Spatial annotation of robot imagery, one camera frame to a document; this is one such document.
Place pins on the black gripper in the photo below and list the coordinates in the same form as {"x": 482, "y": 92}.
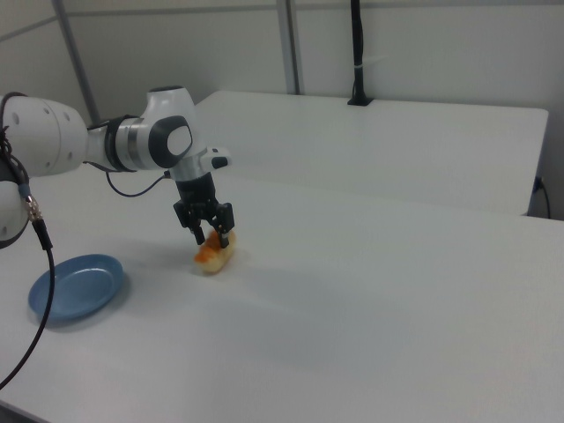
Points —
{"x": 196, "y": 189}

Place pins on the grey metal partition post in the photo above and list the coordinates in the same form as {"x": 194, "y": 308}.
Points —
{"x": 291, "y": 44}
{"x": 75, "y": 57}

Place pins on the orange glazed bread roll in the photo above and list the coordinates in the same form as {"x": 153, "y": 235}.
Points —
{"x": 216, "y": 261}

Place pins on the black clamp pole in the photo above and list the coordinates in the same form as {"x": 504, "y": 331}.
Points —
{"x": 359, "y": 44}

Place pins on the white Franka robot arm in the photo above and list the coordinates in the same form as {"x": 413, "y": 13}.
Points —
{"x": 39, "y": 136}

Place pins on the blue round plate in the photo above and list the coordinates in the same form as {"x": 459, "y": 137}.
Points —
{"x": 88, "y": 286}

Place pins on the white back table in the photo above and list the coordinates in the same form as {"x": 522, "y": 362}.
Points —
{"x": 352, "y": 145}

